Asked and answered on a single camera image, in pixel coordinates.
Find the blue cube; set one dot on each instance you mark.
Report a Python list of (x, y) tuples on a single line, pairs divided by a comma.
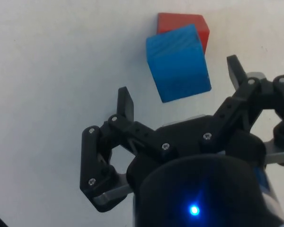
[(180, 66)]

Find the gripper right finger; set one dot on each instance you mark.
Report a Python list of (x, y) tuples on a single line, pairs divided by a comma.
[(241, 99)]

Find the red cube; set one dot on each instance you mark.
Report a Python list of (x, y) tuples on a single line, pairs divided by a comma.
[(177, 22)]

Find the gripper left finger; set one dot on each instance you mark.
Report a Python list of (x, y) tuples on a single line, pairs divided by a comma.
[(123, 132)]

